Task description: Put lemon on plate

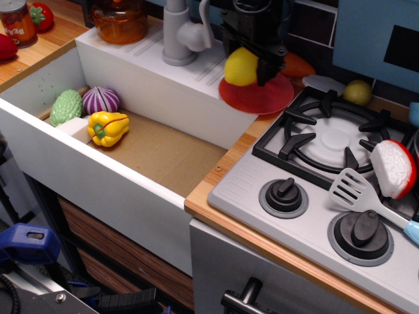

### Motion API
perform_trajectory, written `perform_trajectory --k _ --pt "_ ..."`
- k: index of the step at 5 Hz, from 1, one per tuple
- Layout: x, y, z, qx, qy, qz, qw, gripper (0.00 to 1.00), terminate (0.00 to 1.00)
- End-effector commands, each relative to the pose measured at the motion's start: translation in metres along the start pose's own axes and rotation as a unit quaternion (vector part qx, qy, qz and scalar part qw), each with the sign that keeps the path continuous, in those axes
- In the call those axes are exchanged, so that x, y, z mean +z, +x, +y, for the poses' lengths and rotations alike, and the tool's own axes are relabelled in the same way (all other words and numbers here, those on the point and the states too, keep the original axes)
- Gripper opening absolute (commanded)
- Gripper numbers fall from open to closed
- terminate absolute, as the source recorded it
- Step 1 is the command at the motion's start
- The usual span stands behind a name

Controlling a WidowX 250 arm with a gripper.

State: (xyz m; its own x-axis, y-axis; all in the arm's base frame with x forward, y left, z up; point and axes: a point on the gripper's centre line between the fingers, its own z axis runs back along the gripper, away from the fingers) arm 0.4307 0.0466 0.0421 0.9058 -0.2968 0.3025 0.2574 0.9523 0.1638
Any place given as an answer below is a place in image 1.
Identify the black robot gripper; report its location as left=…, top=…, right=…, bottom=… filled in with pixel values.
left=220, top=1, right=294, bottom=86

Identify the yellow plastic lemon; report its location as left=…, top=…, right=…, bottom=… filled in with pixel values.
left=225, top=47, right=259, bottom=86

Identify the red plastic plate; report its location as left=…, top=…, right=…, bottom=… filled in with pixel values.
left=219, top=74, right=295, bottom=115

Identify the orange toy carrot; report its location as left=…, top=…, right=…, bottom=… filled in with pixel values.
left=281, top=52, right=316, bottom=79

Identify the grey toy faucet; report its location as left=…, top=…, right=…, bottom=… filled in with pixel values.
left=162, top=0, right=215, bottom=66

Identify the white round lid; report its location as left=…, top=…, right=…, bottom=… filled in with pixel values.
left=302, top=75, right=346, bottom=96

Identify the black stove grate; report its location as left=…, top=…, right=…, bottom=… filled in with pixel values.
left=251, top=86, right=419, bottom=223

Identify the yellow toy potato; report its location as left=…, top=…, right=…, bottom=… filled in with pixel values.
left=343, top=80, right=373, bottom=106

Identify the orange transparent toy pot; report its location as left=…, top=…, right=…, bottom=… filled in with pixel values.
left=90, top=0, right=148, bottom=45

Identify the grey toy stove top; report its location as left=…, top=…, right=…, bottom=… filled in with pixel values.
left=208, top=88, right=418, bottom=313

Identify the small black stove knob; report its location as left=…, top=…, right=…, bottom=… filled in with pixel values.
left=259, top=177, right=308, bottom=219

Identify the white toy sink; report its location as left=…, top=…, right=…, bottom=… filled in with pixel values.
left=1, top=22, right=255, bottom=274

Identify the purple toy onion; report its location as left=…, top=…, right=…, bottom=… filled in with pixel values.
left=82, top=86, right=120, bottom=114

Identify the yellow toy bell pepper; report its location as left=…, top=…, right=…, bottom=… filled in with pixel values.
left=88, top=111, right=130, bottom=147

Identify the grey toy spatula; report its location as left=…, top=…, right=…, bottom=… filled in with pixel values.
left=329, top=168, right=418, bottom=245

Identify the blue toy cup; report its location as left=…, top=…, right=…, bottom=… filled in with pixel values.
left=409, top=102, right=419, bottom=128

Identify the red white toy sushi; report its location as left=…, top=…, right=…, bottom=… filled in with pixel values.
left=370, top=139, right=417, bottom=200

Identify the white foam block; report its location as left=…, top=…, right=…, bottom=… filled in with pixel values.
left=56, top=117, right=92, bottom=144

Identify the green toy bitter gourd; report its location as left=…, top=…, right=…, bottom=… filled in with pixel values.
left=50, top=90, right=82, bottom=127

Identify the red toy strawberry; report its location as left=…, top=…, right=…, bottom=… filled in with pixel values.
left=29, top=3, right=54, bottom=31

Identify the large black stove knob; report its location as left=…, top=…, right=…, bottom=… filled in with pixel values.
left=327, top=210, right=394, bottom=267

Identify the toy soup can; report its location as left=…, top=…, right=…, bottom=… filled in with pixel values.
left=1, top=0, right=38, bottom=48

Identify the red toy pepper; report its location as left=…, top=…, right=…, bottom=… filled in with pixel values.
left=0, top=34, right=18, bottom=61

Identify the blue clamp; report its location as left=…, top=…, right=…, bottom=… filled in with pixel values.
left=1, top=223, right=62, bottom=266

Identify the metal oven door handle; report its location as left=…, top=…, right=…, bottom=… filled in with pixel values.
left=221, top=277, right=275, bottom=314

